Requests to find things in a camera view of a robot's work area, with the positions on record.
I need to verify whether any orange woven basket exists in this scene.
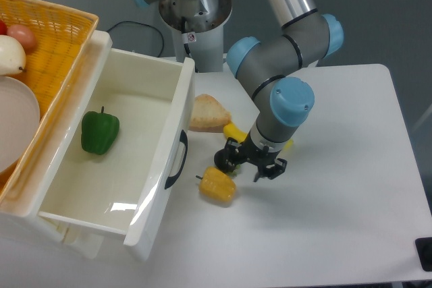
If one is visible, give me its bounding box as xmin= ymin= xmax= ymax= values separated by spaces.
xmin=1 ymin=0 xmax=99 ymax=198

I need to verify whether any white toy pear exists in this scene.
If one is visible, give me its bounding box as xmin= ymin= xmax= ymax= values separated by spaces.
xmin=0 ymin=35 xmax=26 ymax=76

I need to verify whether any yellow toy bell pepper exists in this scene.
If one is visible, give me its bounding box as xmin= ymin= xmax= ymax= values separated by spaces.
xmin=195 ymin=167 xmax=237 ymax=206

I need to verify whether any green toy bell pepper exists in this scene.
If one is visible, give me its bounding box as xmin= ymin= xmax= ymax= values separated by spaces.
xmin=80 ymin=106 xmax=120 ymax=155

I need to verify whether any black toy eggplant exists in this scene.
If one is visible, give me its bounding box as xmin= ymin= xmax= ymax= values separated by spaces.
xmin=213 ymin=150 xmax=240 ymax=177

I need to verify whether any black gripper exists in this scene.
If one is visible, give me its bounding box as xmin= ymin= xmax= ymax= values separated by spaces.
xmin=221 ymin=134 xmax=288 ymax=182

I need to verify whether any pink plate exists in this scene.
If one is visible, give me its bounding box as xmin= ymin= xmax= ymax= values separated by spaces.
xmin=1 ymin=76 xmax=40 ymax=172

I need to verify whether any black cable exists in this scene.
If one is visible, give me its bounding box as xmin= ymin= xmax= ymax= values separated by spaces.
xmin=106 ymin=20 xmax=165 ymax=58

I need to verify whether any toy bread slice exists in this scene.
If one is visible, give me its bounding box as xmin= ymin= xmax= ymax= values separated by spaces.
xmin=189 ymin=94 xmax=232 ymax=133

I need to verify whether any red toy fruit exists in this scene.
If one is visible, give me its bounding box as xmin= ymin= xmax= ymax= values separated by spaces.
xmin=0 ymin=20 xmax=7 ymax=35

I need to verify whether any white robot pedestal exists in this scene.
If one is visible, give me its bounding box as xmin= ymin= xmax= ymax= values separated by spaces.
xmin=159 ymin=0 xmax=232 ymax=73

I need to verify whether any white drawer cabinet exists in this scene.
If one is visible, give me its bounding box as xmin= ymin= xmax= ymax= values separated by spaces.
xmin=1 ymin=30 xmax=113 ymax=259

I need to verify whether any black object at table edge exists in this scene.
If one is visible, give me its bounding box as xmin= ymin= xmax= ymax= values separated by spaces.
xmin=415 ymin=237 xmax=432 ymax=272

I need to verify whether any yellow toy banana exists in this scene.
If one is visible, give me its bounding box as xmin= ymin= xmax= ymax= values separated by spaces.
xmin=223 ymin=123 xmax=294 ymax=153

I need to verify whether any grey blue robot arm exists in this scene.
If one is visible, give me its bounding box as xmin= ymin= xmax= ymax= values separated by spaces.
xmin=135 ymin=0 xmax=344 ymax=179

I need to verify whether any white top drawer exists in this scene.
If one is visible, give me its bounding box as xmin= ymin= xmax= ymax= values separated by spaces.
xmin=60 ymin=49 xmax=195 ymax=261

